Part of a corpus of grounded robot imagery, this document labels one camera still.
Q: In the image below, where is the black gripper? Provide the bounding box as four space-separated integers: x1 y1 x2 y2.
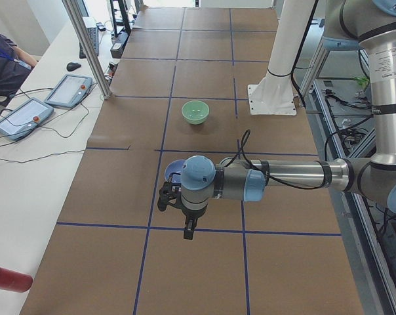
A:
157 182 207 240

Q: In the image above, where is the blue bowl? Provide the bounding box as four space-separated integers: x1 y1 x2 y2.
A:
165 159 185 183

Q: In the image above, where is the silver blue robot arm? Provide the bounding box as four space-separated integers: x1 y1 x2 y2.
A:
157 1 396 240

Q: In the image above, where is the green bowl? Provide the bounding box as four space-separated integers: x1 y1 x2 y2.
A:
181 100 210 125

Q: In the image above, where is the far teach pendant tablet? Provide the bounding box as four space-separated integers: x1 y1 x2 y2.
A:
45 74 92 108

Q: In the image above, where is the teach pendant tablet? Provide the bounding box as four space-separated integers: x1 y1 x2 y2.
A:
0 98 54 140
45 74 92 108

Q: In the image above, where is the red cylinder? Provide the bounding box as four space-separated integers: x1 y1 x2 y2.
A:
0 267 33 293

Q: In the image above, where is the near teach pendant tablet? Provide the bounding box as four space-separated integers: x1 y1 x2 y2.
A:
0 98 54 140

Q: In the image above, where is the black computer mouse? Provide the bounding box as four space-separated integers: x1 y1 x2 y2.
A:
66 62 81 72

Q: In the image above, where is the black keyboard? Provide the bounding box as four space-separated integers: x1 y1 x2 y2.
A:
79 26 100 59

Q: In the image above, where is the seated person in dark shirt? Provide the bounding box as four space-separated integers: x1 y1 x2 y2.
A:
0 34 37 98

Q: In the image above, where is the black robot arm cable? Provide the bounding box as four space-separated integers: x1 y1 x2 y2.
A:
232 129 332 190

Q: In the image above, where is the aluminium frame post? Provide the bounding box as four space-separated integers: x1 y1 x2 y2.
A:
62 0 112 100

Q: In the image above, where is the white camera mast with base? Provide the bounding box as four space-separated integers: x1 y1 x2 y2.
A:
248 0 317 116

